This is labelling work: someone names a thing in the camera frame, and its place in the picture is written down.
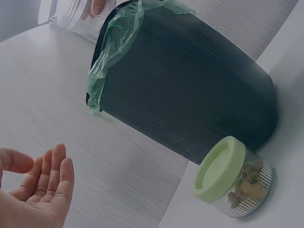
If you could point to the person's right fingers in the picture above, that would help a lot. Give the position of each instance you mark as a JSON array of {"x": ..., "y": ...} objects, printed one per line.
[{"x": 97, "y": 6}]

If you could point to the person's right hand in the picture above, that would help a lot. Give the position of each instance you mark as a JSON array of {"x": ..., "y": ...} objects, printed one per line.
[{"x": 97, "y": 6}]

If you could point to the person's left hand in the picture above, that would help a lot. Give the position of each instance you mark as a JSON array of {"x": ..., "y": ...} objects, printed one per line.
[{"x": 35, "y": 204}]

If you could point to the green plastic bin bag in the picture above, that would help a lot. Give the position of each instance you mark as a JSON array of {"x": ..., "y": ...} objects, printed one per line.
[{"x": 114, "y": 47}]

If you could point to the light green jar lid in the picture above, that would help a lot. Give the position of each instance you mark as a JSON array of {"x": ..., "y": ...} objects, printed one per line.
[{"x": 217, "y": 166}]

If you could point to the dark green waste bin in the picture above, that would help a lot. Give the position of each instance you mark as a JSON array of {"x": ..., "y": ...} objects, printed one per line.
[{"x": 185, "y": 90}]

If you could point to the pile of yellow raisins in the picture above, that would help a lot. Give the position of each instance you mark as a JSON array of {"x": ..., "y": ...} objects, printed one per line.
[{"x": 247, "y": 185}]

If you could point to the clear ribbed jar with raisins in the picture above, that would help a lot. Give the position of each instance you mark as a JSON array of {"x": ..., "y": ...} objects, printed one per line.
[{"x": 251, "y": 190}]

